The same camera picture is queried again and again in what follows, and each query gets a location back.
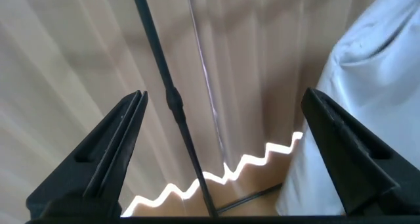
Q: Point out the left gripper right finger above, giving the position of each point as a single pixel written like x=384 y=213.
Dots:
x=361 y=171

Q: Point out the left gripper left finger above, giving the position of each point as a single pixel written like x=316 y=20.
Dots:
x=98 y=171

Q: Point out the pale grey shorts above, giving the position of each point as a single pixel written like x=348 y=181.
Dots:
x=377 y=69

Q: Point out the black clothes rack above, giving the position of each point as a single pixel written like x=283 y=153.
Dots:
x=174 y=100

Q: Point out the beige curtain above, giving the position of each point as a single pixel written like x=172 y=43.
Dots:
x=65 y=53

